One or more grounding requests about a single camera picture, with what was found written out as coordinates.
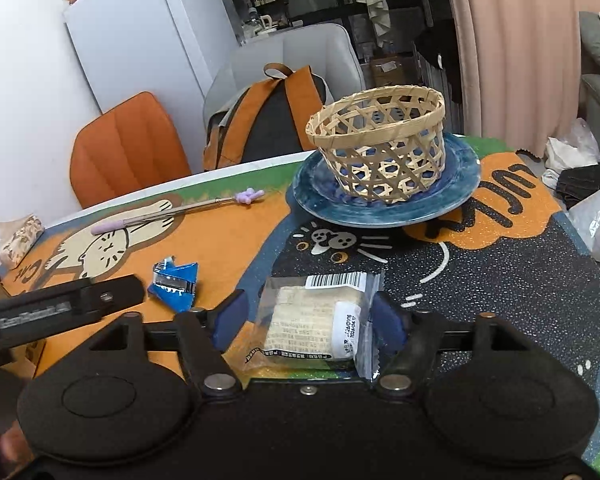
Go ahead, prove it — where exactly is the orange and black backpack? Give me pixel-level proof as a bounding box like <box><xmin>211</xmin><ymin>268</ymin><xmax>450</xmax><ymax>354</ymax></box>
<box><xmin>202</xmin><ymin>62</ymin><xmax>336</xmax><ymax>171</ymax></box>

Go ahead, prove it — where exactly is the pink curtain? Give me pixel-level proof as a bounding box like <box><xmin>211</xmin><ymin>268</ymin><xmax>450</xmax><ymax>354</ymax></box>
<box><xmin>440</xmin><ymin>0</ymin><xmax>589</xmax><ymax>146</ymax></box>

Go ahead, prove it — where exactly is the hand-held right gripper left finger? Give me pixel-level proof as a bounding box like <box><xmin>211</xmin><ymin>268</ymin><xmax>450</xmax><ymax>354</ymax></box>
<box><xmin>80</xmin><ymin>290</ymin><xmax>248</xmax><ymax>398</ymax></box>

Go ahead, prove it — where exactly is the woven bamboo basket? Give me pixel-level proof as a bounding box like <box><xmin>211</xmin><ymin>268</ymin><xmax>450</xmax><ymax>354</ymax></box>
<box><xmin>305</xmin><ymin>85</ymin><xmax>447</xmax><ymax>205</ymax></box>

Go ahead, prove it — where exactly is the purple telescopic stick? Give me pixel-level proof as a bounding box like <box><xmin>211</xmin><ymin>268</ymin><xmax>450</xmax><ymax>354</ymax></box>
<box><xmin>90</xmin><ymin>187</ymin><xmax>265</xmax><ymax>236</ymax></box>

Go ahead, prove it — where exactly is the patterned tissue pack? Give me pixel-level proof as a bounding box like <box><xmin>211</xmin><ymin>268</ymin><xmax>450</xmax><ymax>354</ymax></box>
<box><xmin>0</xmin><ymin>214</ymin><xmax>46</xmax><ymax>269</ymax></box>

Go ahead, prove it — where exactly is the dark folded clothing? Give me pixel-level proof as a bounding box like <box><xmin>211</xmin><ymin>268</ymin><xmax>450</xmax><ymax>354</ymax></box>
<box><xmin>555</xmin><ymin>162</ymin><xmax>600</xmax><ymax>211</ymax></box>

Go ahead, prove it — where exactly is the colourful cat table mat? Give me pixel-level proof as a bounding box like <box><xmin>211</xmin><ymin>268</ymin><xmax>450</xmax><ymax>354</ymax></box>
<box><xmin>0</xmin><ymin>135</ymin><xmax>600</xmax><ymax>461</ymax></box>

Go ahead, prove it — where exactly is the white refrigerator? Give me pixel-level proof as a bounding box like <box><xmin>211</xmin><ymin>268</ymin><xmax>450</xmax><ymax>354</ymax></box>
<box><xmin>62</xmin><ymin>0</ymin><xmax>241</xmax><ymax>116</ymax></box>

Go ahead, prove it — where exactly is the blue snack packet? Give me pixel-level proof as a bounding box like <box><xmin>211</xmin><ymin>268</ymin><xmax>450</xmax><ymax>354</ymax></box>
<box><xmin>147</xmin><ymin>256</ymin><xmax>201</xmax><ymax>309</ymax></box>

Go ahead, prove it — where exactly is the blue ceramic plate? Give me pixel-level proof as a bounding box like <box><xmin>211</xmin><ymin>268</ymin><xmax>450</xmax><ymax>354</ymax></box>
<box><xmin>292</xmin><ymin>132</ymin><xmax>481</xmax><ymax>229</ymax></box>

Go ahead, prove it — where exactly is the clear wafer packet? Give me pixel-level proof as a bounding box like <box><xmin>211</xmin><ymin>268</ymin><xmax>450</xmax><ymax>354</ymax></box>
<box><xmin>242</xmin><ymin>272</ymin><xmax>385</xmax><ymax>380</ymax></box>

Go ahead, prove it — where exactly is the black cloth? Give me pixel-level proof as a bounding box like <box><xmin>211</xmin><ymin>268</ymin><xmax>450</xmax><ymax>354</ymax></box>
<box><xmin>412</xmin><ymin>25</ymin><xmax>464</xmax><ymax>86</ymax></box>

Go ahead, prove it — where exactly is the orange chair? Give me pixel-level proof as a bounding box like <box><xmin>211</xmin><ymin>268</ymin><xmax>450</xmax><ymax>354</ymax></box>
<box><xmin>70</xmin><ymin>91</ymin><xmax>194</xmax><ymax>210</ymax></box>

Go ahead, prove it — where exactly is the light grey chair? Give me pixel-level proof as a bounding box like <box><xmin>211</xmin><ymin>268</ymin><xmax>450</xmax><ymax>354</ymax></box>
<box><xmin>202</xmin><ymin>22</ymin><xmax>367</xmax><ymax>171</ymax></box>

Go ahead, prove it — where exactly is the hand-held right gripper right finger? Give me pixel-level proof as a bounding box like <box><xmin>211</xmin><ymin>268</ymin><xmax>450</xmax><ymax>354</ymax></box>
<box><xmin>372</xmin><ymin>292</ymin><xmax>536</xmax><ymax>397</ymax></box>

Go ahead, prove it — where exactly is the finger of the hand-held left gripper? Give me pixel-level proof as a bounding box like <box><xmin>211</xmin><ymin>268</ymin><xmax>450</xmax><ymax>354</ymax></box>
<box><xmin>77</xmin><ymin>274</ymin><xmax>146</xmax><ymax>319</ymax></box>

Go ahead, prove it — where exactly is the white plastic bag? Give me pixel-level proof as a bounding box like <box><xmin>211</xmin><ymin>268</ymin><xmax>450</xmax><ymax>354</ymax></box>
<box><xmin>542</xmin><ymin>117</ymin><xmax>600</xmax><ymax>191</ymax></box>

